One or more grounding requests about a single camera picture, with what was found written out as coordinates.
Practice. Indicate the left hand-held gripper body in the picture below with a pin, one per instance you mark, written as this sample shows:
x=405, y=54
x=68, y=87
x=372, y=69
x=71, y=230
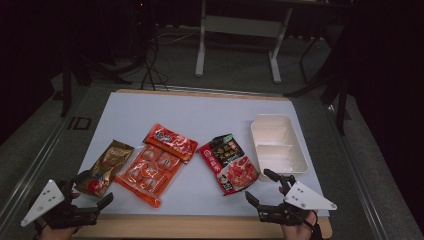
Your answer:
x=43, y=201

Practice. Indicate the white table mat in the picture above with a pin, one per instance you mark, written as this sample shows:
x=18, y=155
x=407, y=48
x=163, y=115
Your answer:
x=200, y=110

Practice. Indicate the white divided plastic container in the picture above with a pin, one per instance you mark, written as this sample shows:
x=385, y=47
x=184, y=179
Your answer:
x=278, y=146

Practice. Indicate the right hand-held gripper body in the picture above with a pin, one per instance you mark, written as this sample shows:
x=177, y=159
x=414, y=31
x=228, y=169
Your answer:
x=306, y=199

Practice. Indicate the orange clear seasoning packet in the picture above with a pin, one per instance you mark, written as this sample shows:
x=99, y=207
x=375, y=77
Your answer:
x=153, y=166

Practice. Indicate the black metal stand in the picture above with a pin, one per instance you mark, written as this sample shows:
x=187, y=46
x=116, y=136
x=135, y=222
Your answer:
x=66, y=83
x=341, y=110

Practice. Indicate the person's right hand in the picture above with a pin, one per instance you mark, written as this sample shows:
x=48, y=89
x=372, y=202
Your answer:
x=300, y=232

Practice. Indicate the red and black seasoning packet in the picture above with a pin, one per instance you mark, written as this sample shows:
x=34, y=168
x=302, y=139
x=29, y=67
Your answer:
x=230, y=165

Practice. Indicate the person's left hand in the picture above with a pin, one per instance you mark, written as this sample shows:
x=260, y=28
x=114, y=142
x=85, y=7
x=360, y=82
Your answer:
x=58, y=234

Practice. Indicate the gold foil seasoning packet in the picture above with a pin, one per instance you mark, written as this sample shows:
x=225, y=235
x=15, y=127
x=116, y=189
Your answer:
x=108, y=165

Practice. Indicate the white metal desk frame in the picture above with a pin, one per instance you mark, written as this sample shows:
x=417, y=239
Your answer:
x=240, y=26

